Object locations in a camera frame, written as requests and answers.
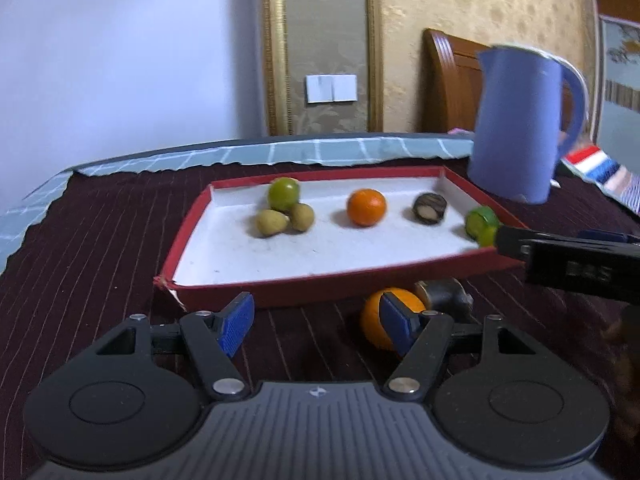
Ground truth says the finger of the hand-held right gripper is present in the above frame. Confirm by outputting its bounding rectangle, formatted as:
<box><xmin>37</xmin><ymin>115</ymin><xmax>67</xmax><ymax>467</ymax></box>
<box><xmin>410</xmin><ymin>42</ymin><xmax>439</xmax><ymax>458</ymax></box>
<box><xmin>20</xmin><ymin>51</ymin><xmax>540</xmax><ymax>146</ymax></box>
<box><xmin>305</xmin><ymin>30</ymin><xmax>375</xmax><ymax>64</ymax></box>
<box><xmin>577</xmin><ymin>229</ymin><xmax>640</xmax><ymax>247</ymax></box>
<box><xmin>494</xmin><ymin>225</ymin><xmax>640</xmax><ymax>263</ymax></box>

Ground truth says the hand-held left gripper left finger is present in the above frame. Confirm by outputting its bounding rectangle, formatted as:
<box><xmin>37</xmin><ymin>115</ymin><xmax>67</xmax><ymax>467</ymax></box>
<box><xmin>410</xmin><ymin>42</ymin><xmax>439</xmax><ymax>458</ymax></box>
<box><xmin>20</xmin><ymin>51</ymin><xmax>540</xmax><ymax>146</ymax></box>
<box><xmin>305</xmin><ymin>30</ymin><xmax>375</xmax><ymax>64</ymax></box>
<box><xmin>95</xmin><ymin>292</ymin><xmax>256</xmax><ymax>402</ymax></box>

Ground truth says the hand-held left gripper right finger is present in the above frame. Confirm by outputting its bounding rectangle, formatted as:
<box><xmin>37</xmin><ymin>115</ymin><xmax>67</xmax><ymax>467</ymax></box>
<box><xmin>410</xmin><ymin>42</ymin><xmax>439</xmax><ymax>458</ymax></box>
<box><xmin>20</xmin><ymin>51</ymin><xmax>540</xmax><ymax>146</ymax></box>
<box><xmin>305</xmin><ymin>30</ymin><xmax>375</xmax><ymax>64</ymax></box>
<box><xmin>379</xmin><ymin>291</ymin><xmax>541</xmax><ymax>402</ymax></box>

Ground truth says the orange tangerine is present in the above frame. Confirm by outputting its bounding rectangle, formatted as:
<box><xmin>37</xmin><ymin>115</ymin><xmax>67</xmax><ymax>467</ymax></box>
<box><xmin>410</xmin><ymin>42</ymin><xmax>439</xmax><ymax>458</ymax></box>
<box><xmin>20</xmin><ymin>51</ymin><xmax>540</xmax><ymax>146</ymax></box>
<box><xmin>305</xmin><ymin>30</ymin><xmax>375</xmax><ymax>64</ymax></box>
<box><xmin>361</xmin><ymin>287</ymin><xmax>428</xmax><ymax>352</ymax></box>
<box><xmin>346</xmin><ymin>188</ymin><xmax>388</xmax><ymax>227</ymax></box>

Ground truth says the green lime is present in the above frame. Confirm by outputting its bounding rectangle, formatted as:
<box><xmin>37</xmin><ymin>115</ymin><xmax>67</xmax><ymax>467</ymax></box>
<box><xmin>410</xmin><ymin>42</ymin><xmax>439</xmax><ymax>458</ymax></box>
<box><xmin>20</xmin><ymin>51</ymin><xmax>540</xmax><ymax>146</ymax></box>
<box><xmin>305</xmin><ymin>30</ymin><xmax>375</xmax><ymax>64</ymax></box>
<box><xmin>465</xmin><ymin>206</ymin><xmax>501</xmax><ymax>247</ymax></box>
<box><xmin>267</xmin><ymin>177</ymin><xmax>301</xmax><ymax>212</ymax></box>

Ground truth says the dark water chestnut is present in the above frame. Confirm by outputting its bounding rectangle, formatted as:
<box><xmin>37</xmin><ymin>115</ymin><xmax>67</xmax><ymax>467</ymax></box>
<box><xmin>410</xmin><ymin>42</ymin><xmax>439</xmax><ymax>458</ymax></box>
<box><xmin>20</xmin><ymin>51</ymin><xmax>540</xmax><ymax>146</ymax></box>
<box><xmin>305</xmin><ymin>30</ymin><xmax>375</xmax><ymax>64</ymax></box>
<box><xmin>414</xmin><ymin>277</ymin><xmax>475</xmax><ymax>323</ymax></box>
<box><xmin>412</xmin><ymin>192</ymin><xmax>447</xmax><ymax>224</ymax></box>

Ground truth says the red cardboard box lid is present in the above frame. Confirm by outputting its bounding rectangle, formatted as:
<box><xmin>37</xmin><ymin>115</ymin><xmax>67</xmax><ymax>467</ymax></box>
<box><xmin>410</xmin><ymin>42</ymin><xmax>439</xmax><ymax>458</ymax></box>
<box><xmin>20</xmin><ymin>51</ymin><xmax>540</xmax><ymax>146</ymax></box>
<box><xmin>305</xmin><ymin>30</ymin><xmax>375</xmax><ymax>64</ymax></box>
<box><xmin>154</xmin><ymin>165</ymin><xmax>531</xmax><ymax>311</ymax></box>

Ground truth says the yellowish longan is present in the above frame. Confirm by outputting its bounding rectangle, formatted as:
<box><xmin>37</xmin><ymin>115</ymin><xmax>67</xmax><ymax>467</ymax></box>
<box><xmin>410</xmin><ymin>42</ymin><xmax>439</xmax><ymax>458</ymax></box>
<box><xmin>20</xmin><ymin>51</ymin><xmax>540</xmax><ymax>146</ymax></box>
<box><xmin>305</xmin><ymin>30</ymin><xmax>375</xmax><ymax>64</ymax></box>
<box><xmin>290</xmin><ymin>202</ymin><xmax>316</xmax><ymax>232</ymax></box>
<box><xmin>256</xmin><ymin>209</ymin><xmax>291</xmax><ymax>238</ymax></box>

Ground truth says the red white blue striped cloth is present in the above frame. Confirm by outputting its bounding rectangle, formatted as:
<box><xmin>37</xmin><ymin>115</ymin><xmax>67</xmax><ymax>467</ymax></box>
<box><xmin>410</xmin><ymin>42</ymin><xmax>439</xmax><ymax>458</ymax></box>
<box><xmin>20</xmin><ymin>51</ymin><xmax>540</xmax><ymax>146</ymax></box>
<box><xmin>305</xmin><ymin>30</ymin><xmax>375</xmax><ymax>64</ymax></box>
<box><xmin>560</xmin><ymin>144</ymin><xmax>640</xmax><ymax>211</ymax></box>

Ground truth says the blue electric kettle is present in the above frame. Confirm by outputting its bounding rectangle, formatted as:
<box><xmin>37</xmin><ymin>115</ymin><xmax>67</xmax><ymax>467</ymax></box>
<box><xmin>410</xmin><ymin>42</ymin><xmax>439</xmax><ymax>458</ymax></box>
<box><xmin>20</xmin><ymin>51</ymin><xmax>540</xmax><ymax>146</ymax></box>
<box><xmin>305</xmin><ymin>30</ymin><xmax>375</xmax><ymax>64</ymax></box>
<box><xmin>467</xmin><ymin>45</ymin><xmax>588</xmax><ymax>206</ymax></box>

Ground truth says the wooden chair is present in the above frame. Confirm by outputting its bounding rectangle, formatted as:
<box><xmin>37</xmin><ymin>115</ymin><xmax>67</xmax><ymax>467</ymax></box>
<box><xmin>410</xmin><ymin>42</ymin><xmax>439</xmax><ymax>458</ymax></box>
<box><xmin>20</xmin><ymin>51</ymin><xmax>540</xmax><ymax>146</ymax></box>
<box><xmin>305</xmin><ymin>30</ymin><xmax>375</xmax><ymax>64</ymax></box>
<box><xmin>422</xmin><ymin>28</ymin><xmax>588</xmax><ymax>141</ymax></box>

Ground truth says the blue checkered sheet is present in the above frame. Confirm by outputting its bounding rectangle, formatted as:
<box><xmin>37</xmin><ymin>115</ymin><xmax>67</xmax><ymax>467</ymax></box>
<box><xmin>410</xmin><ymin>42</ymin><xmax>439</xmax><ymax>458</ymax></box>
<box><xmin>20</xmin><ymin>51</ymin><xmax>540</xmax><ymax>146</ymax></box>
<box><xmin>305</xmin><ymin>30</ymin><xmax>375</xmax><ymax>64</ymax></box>
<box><xmin>0</xmin><ymin>132</ymin><xmax>476</xmax><ymax>272</ymax></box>

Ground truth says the framed wall picture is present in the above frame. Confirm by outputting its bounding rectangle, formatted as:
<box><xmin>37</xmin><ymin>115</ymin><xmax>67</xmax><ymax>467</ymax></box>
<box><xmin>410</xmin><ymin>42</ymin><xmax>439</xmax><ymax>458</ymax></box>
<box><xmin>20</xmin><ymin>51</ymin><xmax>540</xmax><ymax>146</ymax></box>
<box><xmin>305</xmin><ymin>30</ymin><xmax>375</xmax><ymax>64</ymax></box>
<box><xmin>587</xmin><ymin>0</ymin><xmax>640</xmax><ymax>146</ymax></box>

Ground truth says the white light switch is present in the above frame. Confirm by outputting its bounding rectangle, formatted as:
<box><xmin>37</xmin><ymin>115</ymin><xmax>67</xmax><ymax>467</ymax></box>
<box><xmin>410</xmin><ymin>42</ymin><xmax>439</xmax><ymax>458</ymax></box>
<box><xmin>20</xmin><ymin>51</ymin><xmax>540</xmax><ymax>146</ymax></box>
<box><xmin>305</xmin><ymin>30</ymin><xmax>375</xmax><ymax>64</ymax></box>
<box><xmin>305</xmin><ymin>74</ymin><xmax>358</xmax><ymax>105</ymax></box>

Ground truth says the gold framed wall panel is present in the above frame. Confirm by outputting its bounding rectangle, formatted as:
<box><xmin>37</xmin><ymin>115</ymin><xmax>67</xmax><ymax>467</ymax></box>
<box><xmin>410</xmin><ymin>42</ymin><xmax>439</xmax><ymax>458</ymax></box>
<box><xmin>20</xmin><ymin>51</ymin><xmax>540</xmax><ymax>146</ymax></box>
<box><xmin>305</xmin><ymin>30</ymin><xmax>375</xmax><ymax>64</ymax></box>
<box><xmin>257</xmin><ymin>0</ymin><xmax>383</xmax><ymax>137</ymax></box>

